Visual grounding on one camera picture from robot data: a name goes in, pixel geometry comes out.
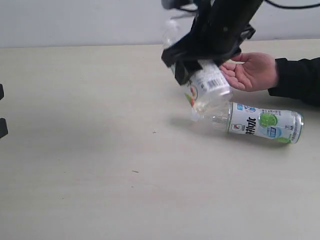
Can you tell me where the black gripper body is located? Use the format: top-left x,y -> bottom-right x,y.
161,12 -> 256,67

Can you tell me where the clear bottle floral white label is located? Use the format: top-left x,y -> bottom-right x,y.
162,18 -> 233,115

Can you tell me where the lime drink bottle white cap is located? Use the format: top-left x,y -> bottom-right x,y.
192,102 -> 304,144

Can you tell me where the black sleeved forearm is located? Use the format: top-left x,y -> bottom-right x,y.
268,57 -> 320,107

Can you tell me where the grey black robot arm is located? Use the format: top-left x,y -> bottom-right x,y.
161,0 -> 262,120

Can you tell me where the person's open hand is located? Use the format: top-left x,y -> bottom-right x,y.
219,52 -> 278,92

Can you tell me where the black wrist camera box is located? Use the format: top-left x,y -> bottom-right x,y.
161,0 -> 194,10

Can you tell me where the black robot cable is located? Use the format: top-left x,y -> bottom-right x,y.
264,0 -> 320,10

